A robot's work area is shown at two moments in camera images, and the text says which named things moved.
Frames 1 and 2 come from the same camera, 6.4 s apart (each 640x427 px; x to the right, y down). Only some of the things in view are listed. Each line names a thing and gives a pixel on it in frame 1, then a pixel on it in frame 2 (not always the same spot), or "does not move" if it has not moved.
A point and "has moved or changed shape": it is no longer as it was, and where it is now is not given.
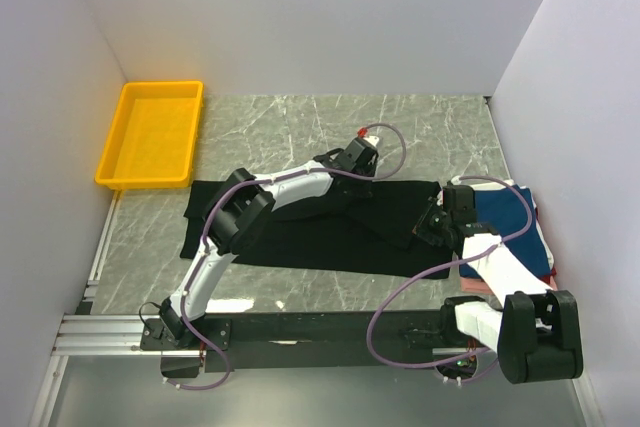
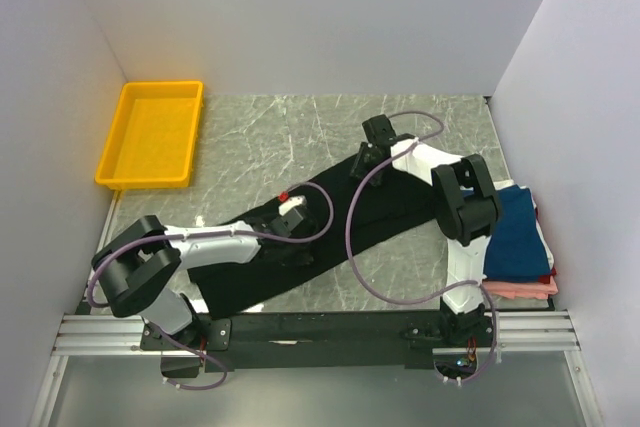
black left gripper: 371,168 -> 300,259
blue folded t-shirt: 504,212 does not move
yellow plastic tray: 152,142 does not move
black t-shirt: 368,230 has moved or changed shape
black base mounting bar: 258,342 does not move
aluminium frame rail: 107,334 does not move
